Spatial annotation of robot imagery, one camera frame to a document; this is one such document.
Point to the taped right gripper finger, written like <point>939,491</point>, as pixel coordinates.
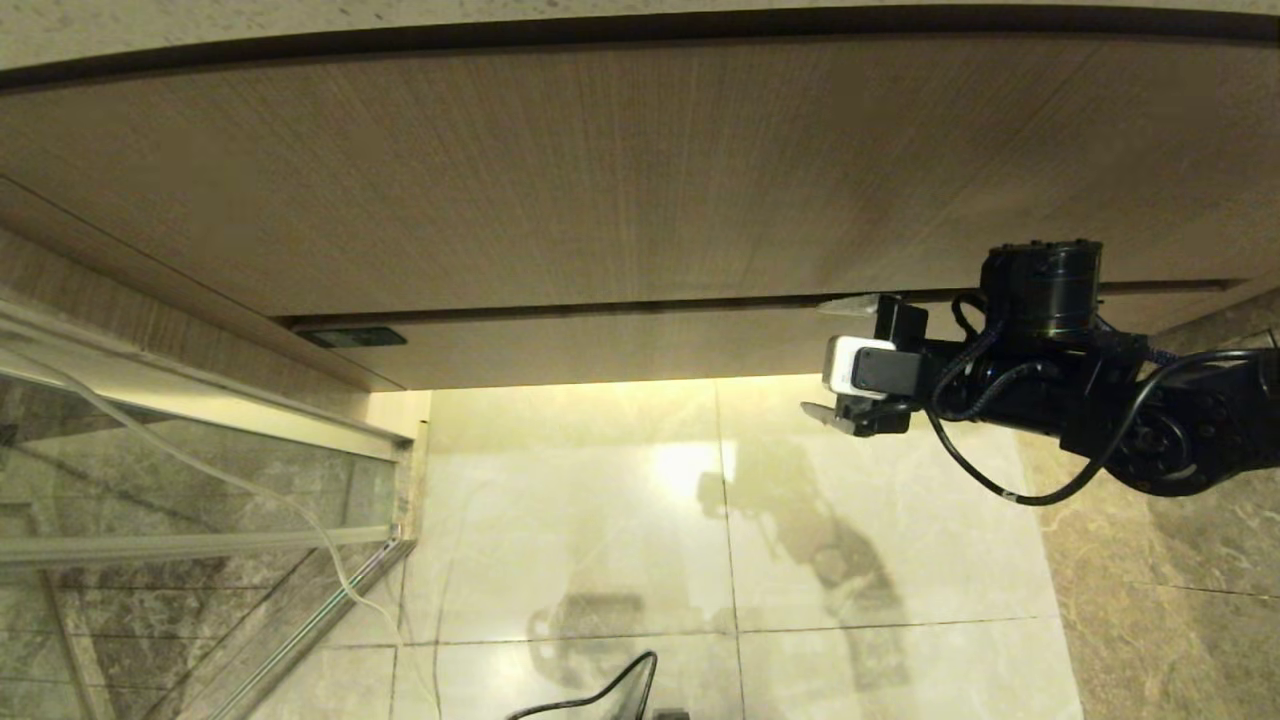
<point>835,415</point>
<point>855,305</point>

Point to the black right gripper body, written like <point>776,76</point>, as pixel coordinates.
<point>905,318</point>

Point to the light wooden drawer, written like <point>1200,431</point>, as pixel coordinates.
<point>650,345</point>

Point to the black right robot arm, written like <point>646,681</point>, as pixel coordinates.
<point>1050,290</point>

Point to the light wooden vanity cabinet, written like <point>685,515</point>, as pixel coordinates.
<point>600,180</point>

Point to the dark rectangular plate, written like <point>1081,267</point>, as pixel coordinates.
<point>350,337</point>

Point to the speckled stone countertop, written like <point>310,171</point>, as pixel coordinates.
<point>200,25</point>

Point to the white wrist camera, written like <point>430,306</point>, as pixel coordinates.
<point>845,365</point>

